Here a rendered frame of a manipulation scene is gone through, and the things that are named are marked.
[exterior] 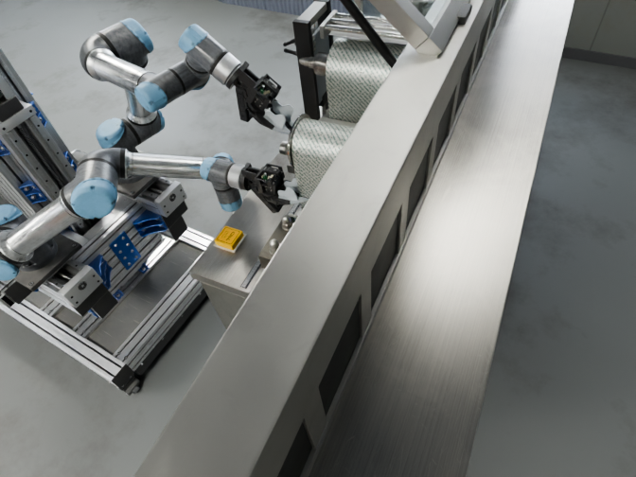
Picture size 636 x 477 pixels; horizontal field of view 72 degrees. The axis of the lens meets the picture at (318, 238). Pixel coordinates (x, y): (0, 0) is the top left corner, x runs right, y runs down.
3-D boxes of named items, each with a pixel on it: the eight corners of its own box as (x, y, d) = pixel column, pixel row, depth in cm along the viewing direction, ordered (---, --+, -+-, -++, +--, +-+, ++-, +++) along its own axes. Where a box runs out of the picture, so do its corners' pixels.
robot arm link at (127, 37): (121, 132, 184) (88, 25, 135) (150, 114, 190) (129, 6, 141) (140, 151, 182) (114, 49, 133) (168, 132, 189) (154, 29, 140)
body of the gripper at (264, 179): (272, 184, 124) (236, 174, 128) (276, 204, 131) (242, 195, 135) (284, 167, 128) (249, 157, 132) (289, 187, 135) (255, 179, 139)
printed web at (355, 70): (351, 163, 165) (344, 27, 126) (412, 177, 157) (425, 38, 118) (307, 238, 144) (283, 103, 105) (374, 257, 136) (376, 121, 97)
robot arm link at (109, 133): (102, 155, 180) (85, 129, 170) (130, 138, 186) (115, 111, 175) (117, 167, 174) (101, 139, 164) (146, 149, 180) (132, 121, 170)
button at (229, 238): (226, 230, 150) (225, 225, 148) (244, 235, 147) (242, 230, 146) (216, 244, 146) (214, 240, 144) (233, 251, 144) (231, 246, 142)
